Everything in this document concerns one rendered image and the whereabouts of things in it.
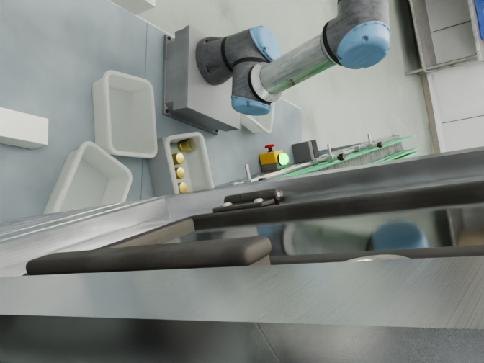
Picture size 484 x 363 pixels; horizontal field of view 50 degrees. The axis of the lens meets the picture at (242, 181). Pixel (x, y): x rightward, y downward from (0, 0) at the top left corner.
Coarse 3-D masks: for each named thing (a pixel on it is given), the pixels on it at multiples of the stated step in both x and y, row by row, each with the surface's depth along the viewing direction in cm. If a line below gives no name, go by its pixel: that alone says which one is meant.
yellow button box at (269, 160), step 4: (268, 152) 200; (272, 152) 197; (276, 152) 197; (280, 152) 200; (260, 156) 200; (264, 156) 199; (268, 156) 198; (272, 156) 197; (276, 156) 197; (260, 160) 200; (264, 160) 199; (268, 160) 198; (272, 160) 197; (276, 160) 197; (264, 164) 199; (268, 164) 199; (272, 164) 197; (276, 164) 197; (284, 164) 202; (264, 168) 200; (268, 168) 199; (272, 168) 198; (276, 168) 197; (280, 168) 199
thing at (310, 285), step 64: (192, 192) 57; (256, 192) 50; (320, 192) 47; (384, 192) 37; (448, 192) 34; (0, 256) 41; (64, 256) 27; (128, 256) 24; (192, 256) 22; (256, 256) 21; (320, 256) 22; (384, 256) 19; (448, 256) 18; (0, 320) 17; (64, 320) 15; (128, 320) 13; (192, 320) 12; (256, 320) 11; (320, 320) 10; (384, 320) 10; (448, 320) 9
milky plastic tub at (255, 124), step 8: (272, 104) 201; (272, 112) 199; (240, 120) 191; (248, 120) 190; (256, 120) 201; (264, 120) 199; (272, 120) 198; (248, 128) 196; (256, 128) 195; (264, 128) 193
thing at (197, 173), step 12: (168, 144) 146; (204, 144) 159; (168, 156) 146; (192, 156) 162; (204, 156) 160; (192, 168) 162; (204, 168) 160; (180, 180) 159; (192, 180) 163; (204, 180) 161
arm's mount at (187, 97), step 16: (176, 32) 162; (192, 32) 159; (176, 48) 160; (192, 48) 158; (176, 64) 159; (192, 64) 158; (176, 80) 158; (192, 80) 157; (176, 96) 157; (192, 96) 156; (208, 96) 162; (224, 96) 169; (176, 112) 160; (192, 112) 159; (208, 112) 161; (224, 112) 168; (208, 128) 174; (224, 128) 174
